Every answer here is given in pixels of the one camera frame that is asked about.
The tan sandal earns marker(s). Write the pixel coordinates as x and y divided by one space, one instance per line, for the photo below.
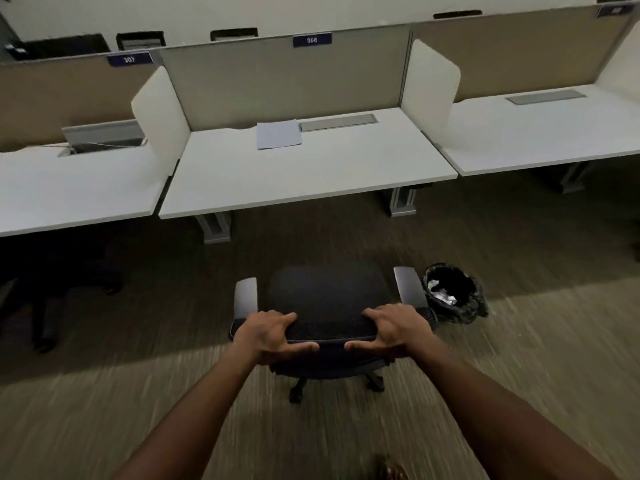
391 468

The black lined trash bin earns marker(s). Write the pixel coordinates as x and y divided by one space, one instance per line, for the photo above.
455 292

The person's left hand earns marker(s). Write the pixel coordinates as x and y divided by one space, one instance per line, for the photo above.
270 337

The white curved desk divider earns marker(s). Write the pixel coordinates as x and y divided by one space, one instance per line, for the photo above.
430 89
622 59
162 124

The black swivel chair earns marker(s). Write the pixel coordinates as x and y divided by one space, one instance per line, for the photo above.
55 289

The person's right hand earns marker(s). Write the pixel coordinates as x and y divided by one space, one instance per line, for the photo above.
400 329

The black monitor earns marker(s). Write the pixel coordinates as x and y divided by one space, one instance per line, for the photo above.
60 47

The white papers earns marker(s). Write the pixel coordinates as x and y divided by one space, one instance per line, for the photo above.
278 134

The black mesh office chair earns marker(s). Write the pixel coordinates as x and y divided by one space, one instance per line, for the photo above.
325 294

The beige cubicle partition panel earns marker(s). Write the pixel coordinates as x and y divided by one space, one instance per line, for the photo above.
280 79
60 94
525 49

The white table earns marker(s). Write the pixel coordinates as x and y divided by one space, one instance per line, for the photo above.
310 164
75 189
540 129

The person's left forearm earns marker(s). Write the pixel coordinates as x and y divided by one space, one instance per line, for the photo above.
195 414

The blue number sign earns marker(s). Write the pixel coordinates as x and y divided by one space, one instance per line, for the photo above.
129 59
312 40
616 10

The person's right forearm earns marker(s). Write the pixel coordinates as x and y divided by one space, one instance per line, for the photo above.
500 419

